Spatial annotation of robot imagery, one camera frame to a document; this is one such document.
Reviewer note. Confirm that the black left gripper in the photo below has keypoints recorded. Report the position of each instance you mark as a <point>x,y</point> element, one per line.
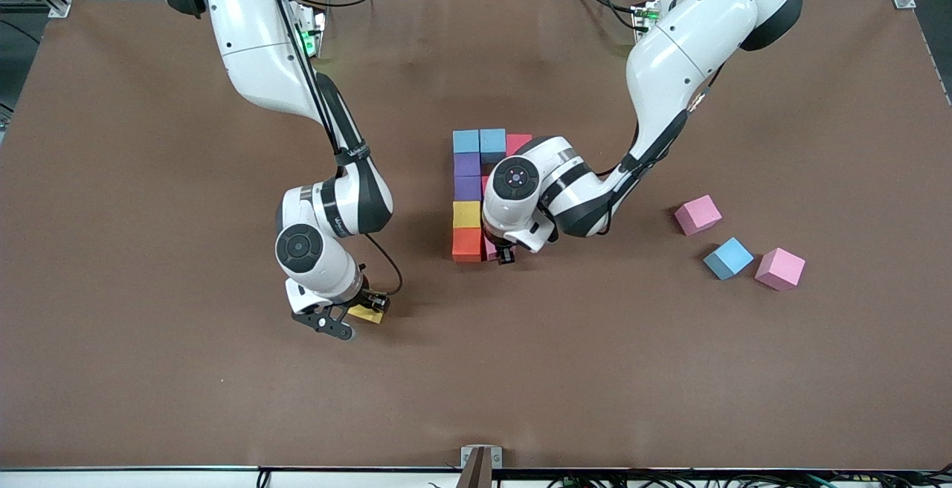
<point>506,254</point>

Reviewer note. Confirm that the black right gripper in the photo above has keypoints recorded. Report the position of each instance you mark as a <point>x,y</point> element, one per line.
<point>367,297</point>

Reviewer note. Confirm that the yellow foam cube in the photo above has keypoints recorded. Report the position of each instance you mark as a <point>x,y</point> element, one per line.
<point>368,316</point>
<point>467,214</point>

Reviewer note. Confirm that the pink foam cube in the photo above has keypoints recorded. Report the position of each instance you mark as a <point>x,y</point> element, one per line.
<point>780,268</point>
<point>490,250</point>
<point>698,214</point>

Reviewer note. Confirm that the orange foam cube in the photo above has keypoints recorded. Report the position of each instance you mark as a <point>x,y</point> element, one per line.
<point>467,244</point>

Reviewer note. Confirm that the purple foam cube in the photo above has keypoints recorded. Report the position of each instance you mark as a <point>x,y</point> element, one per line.
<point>467,165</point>
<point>468,189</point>

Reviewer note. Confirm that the blue foam cube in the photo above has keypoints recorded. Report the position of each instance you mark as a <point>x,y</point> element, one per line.
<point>492,146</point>
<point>729,258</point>
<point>466,142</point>

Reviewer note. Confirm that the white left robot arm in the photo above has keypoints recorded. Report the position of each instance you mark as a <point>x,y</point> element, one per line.
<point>669,64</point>

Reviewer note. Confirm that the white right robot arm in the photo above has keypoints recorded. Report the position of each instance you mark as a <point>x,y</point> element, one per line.
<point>253,34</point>

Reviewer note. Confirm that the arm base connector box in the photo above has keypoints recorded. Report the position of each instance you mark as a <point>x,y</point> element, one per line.
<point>314,30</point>
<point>645,13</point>

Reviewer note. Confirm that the large table cover sheet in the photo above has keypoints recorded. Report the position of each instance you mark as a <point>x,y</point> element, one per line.
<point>149,213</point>

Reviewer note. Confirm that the grey metal table bracket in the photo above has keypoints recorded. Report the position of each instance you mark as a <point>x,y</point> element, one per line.
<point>481,458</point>

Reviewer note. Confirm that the white table edge rail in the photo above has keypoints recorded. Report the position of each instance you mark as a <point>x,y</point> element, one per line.
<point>111,480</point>

